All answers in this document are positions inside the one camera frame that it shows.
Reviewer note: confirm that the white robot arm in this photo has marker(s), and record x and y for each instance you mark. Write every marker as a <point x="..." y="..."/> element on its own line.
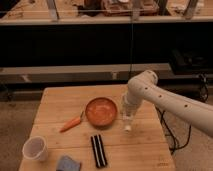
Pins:
<point x="144" y="87"/>

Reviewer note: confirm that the orange ceramic bowl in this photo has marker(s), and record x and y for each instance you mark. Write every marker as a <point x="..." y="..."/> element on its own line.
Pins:
<point x="101" y="111"/>

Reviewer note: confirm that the orange toy carrot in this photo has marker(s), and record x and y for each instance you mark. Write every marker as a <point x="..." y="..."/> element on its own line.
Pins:
<point x="72" y="123"/>

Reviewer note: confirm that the black striped eraser block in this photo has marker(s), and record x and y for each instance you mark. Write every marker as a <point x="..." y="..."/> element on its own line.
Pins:
<point x="98" y="151"/>

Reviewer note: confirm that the black device on shelf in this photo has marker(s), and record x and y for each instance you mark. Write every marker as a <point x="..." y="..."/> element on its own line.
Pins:
<point x="190" y="63"/>

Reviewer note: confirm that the blue cloth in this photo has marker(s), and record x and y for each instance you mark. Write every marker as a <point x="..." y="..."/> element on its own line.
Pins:
<point x="66" y="163"/>

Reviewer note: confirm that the white plastic cup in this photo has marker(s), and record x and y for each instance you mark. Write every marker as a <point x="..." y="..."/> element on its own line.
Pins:
<point x="35" y="149"/>

